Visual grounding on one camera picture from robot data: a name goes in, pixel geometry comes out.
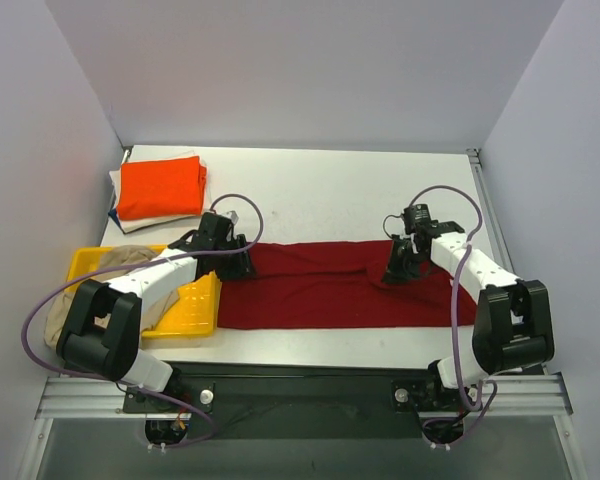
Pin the yellow plastic tray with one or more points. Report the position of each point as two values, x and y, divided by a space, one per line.
193 315

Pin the folded navy t shirt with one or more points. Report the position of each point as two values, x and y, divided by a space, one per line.
114 217

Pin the dark red t shirt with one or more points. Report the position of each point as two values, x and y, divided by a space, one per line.
331 285

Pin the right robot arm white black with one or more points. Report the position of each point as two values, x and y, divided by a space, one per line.
513 325

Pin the aluminium frame rail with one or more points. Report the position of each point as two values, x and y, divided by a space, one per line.
517 395

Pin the folded orange t shirt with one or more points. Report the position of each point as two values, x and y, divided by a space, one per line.
160 187

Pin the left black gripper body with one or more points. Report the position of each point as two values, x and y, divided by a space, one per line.
235 262

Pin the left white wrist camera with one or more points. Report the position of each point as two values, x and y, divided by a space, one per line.
233 216

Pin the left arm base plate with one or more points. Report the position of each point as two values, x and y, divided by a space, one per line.
138 400

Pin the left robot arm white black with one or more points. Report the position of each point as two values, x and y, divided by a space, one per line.
101 334

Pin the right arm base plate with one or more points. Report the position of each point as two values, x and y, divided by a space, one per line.
424 396

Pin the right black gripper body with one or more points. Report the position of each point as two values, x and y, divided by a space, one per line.
400 256

